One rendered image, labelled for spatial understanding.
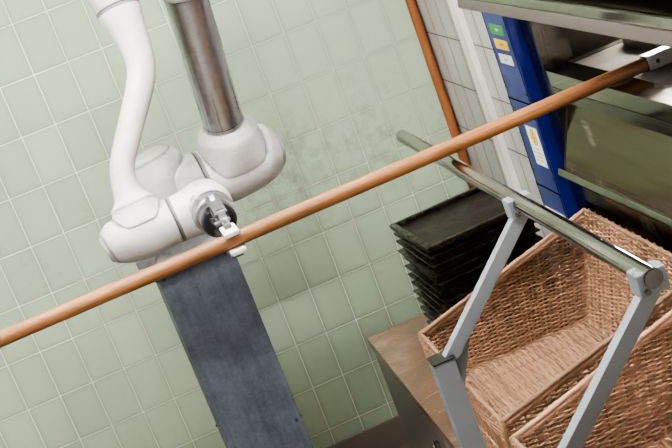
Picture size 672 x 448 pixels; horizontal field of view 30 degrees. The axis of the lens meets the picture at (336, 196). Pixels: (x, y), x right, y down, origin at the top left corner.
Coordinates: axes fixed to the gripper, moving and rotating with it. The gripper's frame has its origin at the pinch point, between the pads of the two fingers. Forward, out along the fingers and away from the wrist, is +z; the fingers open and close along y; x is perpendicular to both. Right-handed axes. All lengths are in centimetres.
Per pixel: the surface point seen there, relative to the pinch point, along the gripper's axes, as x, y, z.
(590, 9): -67, -23, 38
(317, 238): -32, 46, -125
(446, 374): -23, 27, 37
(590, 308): -73, 57, -26
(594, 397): -32, 16, 84
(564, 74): -83, 2, -24
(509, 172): -82, 37, -81
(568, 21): -67, -21, 28
